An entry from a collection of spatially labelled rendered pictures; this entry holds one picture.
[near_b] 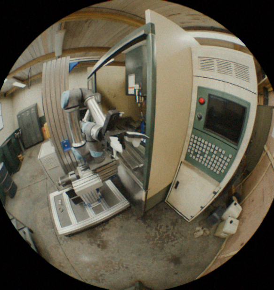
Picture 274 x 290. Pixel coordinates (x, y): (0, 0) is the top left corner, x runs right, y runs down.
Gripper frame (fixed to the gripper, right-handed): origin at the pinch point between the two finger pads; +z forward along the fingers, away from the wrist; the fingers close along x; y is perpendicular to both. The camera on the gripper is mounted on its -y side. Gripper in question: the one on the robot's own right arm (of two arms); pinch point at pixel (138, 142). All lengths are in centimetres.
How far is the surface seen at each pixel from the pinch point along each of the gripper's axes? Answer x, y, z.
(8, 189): 218, 146, -251
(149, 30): -17, -60, -10
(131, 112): -203, 21, -165
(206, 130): -57, -1, 24
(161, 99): -30.3, -16.1, -6.9
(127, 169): -48, 60, -42
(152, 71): -21.2, -30.4, -9.2
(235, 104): -49, -27, 42
